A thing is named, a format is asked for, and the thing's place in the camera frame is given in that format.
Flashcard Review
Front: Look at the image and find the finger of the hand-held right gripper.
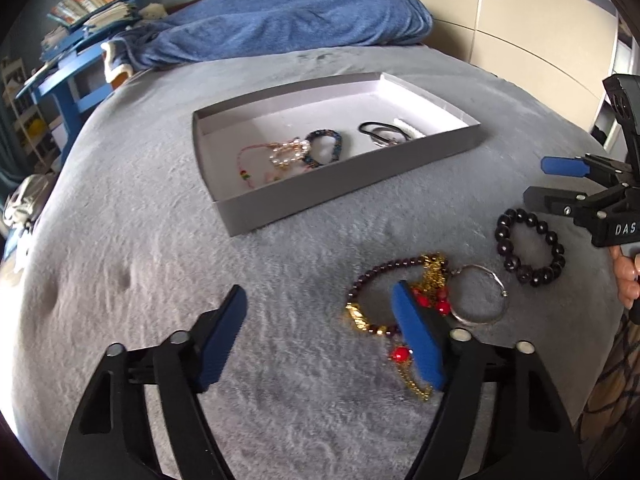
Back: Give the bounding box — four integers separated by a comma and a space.
522, 186, 626, 222
541, 155, 627, 179

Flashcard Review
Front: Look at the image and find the person's right hand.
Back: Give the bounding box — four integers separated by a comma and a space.
610, 244, 640, 311

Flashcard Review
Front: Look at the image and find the silver bangle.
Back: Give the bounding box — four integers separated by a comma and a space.
450, 264, 511, 326

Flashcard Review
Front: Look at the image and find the dark blue bead bracelet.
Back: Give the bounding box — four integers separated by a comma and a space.
295, 130, 344, 166

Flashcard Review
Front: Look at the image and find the black bead bracelet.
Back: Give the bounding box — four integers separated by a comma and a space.
495, 208, 566, 287

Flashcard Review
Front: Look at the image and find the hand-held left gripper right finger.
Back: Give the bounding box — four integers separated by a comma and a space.
391, 280, 586, 480

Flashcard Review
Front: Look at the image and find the stack of papers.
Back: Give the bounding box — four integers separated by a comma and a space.
82, 2, 139, 29

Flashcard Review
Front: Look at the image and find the dark red bead bracelet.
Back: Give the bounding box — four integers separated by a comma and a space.
345, 257, 437, 339

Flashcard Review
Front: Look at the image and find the shallow grey cardboard box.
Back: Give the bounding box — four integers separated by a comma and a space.
191, 72, 482, 237

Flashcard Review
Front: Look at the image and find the black hair tie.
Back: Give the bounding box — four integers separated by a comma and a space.
357, 121, 409, 149

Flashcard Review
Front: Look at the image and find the pink string bracelet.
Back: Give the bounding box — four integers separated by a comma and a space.
236, 142, 287, 191

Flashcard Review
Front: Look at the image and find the person's patterned clothing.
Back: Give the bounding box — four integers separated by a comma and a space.
575, 317, 640, 466

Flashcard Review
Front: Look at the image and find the blue desk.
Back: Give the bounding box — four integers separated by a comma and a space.
15, 0, 144, 137

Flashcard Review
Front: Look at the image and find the beige and grey wardrobe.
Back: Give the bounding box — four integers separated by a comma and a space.
400, 0, 640, 152

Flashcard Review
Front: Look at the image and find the blue pillow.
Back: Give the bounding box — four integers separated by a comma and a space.
115, 0, 434, 71

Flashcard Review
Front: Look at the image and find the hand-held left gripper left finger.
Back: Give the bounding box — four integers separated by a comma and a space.
57, 285, 247, 480

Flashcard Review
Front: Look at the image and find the white shelf rack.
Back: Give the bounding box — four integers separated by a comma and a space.
0, 57, 51, 162

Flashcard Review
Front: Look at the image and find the red bead gold chain necklace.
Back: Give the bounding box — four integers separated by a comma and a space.
389, 254, 454, 402

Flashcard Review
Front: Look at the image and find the pearl bracelet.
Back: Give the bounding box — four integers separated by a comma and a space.
269, 139, 311, 167

